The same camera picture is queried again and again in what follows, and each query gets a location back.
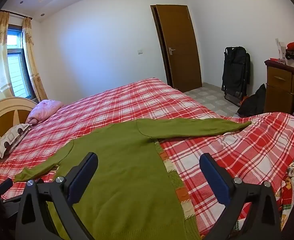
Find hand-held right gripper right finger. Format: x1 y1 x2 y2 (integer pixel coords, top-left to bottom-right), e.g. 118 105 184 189
199 152 282 240

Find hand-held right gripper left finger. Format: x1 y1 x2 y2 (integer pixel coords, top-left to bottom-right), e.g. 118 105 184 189
15 152 99 240

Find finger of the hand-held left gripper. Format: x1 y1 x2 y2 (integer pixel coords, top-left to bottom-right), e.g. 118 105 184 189
0 178 14 197

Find green white orange striped towel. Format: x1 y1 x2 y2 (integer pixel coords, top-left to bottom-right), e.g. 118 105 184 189
13 118 252 240

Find patterned pillow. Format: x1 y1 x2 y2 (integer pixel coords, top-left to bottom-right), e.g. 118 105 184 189
0 123 33 159

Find cream wooden headboard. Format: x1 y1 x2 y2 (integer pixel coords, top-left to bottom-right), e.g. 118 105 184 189
0 96 39 160

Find pink pillow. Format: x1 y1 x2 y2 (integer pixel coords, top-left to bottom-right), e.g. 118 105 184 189
25 99 64 125

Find black bag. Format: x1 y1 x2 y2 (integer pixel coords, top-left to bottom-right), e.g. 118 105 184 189
237 84 267 117
221 46 251 107

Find red plaid bed sheet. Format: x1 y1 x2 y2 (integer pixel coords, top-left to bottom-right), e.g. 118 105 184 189
0 77 294 240

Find brown wooden dresser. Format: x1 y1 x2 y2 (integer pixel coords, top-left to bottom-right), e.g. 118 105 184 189
264 59 294 117

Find narrow yellow floral curtain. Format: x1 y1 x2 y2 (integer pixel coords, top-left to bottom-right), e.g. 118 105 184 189
21 17 48 103

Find window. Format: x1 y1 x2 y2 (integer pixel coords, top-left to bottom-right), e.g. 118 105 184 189
6 24 35 99

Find brown wooden door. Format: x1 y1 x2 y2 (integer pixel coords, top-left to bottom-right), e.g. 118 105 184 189
150 4 202 93

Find white card box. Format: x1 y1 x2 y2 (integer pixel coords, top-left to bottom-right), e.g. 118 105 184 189
275 38 287 60

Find dark curtain rod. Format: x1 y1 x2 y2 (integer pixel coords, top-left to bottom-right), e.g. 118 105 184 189
0 9 33 20

